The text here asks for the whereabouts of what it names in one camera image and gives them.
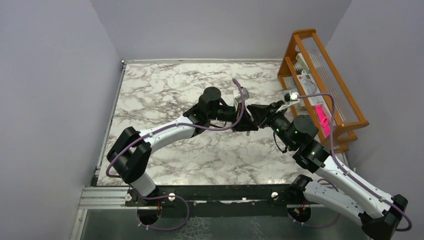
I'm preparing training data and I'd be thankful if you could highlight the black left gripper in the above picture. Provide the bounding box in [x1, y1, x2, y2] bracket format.
[207, 98, 257, 131]

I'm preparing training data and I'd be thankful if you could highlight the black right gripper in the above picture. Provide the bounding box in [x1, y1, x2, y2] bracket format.
[247, 100, 296, 151]

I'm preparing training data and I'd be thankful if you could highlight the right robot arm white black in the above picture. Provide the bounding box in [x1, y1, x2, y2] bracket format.
[247, 101, 408, 240]

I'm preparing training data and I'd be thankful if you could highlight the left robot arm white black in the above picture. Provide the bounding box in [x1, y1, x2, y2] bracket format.
[106, 86, 258, 206]

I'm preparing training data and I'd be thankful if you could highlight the white booklet in rack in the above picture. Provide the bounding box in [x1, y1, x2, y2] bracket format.
[294, 53, 320, 95]

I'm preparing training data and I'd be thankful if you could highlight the orange wooden rack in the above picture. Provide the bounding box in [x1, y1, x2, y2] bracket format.
[277, 28, 369, 154]

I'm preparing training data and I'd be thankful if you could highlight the pink item in rack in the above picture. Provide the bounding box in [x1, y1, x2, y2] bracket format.
[314, 105, 331, 137]

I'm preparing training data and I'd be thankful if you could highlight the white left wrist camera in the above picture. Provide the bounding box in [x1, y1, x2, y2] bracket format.
[233, 87, 250, 107]

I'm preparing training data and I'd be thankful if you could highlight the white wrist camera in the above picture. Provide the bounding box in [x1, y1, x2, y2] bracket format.
[283, 90, 300, 103]
[233, 87, 250, 107]

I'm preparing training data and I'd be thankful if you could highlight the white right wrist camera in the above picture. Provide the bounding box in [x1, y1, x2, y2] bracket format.
[283, 90, 300, 103]

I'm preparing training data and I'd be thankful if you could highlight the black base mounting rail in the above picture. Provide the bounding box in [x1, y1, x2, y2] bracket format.
[125, 184, 306, 218]

